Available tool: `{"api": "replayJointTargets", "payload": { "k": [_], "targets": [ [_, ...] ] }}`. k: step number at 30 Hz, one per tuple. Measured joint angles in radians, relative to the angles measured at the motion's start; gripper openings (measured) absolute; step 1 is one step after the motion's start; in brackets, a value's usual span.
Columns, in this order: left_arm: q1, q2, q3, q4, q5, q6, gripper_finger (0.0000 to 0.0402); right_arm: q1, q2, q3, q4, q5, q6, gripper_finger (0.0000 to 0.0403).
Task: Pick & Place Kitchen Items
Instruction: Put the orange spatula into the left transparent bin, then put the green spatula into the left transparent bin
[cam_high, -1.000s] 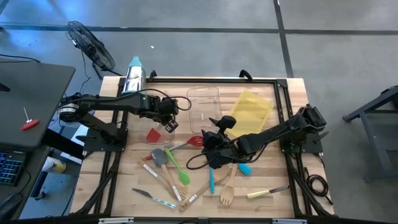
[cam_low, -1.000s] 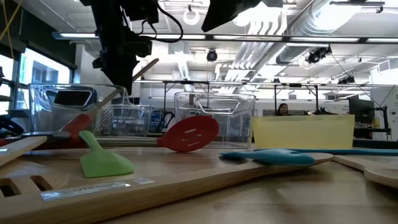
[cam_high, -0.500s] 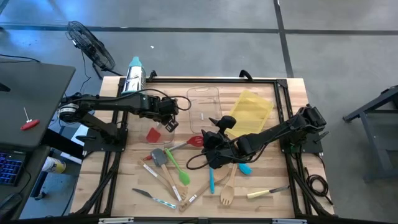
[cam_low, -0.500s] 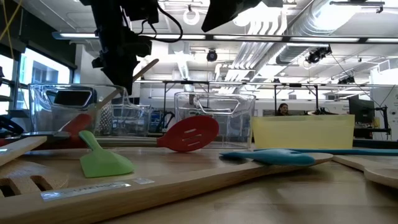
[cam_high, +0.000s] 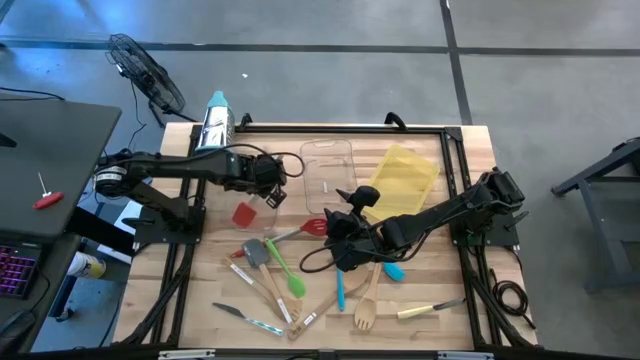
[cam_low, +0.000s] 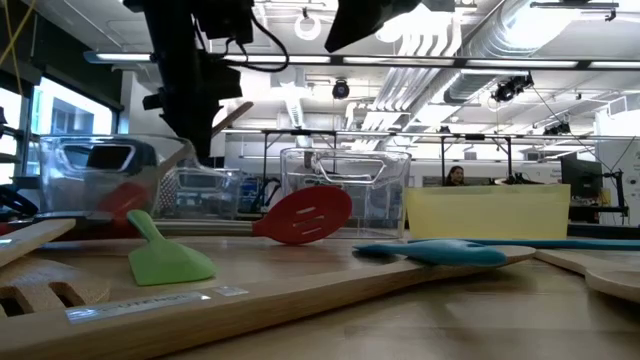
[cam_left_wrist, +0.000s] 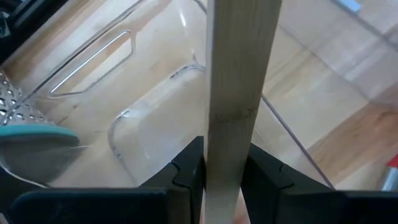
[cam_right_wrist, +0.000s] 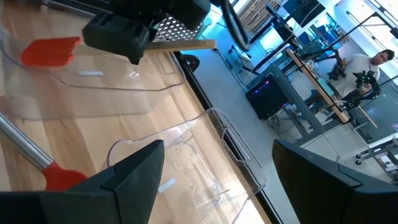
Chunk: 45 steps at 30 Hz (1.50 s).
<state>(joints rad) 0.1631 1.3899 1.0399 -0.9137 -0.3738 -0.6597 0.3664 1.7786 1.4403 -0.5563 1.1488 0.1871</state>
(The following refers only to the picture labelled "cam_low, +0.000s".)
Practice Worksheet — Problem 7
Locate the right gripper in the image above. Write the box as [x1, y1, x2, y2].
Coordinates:
[323, 0, 456, 54]

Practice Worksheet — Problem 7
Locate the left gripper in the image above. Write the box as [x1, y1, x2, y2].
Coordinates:
[142, 49, 245, 164]

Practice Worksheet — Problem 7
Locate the red spatula wooden handle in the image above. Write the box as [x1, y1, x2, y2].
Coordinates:
[94, 101, 255, 240]

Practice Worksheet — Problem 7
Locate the green silicone spatula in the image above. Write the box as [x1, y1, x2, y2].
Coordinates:
[126, 208, 219, 287]

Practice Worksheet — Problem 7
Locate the red slotted spoon metal handle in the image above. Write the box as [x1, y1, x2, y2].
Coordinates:
[153, 185, 354, 246]

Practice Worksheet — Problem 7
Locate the gray spatula wooden handle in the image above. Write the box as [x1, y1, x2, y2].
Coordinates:
[0, 218, 77, 269]

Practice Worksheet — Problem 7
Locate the wooden slotted spatula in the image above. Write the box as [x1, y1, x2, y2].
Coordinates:
[0, 257, 112, 321]

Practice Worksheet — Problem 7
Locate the bright blue silicone spatula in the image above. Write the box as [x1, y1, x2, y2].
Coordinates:
[352, 238, 510, 268]

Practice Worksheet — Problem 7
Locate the slim teal silicone spatula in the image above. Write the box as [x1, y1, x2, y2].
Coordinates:
[408, 237, 640, 252]

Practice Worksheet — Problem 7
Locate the wooden spork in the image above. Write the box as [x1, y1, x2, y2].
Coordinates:
[533, 248, 640, 304]

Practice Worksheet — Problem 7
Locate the LED light bar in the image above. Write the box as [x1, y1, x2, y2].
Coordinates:
[83, 49, 640, 71]

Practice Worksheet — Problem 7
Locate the clear plastic bin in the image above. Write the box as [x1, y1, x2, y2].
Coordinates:
[37, 133, 245, 224]
[279, 147, 413, 240]

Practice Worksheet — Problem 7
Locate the person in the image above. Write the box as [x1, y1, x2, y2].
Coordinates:
[444, 165, 467, 187]

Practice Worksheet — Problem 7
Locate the yellow plastic bin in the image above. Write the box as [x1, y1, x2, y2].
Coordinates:
[404, 183, 572, 241]

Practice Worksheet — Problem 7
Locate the black computer monitor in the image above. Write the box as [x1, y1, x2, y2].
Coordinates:
[559, 156, 604, 200]

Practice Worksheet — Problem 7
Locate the metal box grater teal handle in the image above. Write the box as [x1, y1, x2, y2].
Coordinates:
[157, 172, 180, 217]

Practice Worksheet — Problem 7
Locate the white hanging ring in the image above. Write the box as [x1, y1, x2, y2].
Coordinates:
[293, 12, 323, 42]

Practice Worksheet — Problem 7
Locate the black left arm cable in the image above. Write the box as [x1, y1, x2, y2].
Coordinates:
[219, 9, 291, 74]

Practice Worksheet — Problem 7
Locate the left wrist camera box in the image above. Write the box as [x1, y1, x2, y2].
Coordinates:
[197, 0, 255, 44]

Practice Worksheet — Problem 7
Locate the black ceiling camera cluster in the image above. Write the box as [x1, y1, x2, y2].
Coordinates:
[491, 73, 535, 104]

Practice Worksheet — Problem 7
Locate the yellow hanging cable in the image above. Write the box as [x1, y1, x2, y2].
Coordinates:
[0, 0, 37, 96]

